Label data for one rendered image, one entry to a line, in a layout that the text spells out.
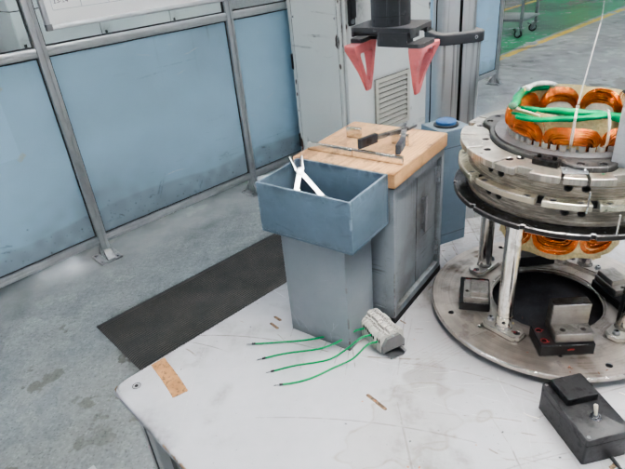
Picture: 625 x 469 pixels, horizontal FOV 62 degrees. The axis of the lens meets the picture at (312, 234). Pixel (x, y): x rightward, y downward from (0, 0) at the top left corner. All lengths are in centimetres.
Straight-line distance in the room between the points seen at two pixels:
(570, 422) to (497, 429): 9
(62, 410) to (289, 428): 145
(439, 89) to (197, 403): 84
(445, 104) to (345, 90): 182
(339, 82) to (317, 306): 228
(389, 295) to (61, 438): 141
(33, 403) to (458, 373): 170
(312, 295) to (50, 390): 154
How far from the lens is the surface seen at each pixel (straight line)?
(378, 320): 88
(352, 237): 73
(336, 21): 298
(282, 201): 78
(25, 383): 234
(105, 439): 198
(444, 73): 125
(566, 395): 78
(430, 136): 94
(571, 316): 89
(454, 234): 117
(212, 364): 91
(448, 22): 124
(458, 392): 83
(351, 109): 307
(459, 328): 91
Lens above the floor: 138
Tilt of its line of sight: 29 degrees down
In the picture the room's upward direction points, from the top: 6 degrees counter-clockwise
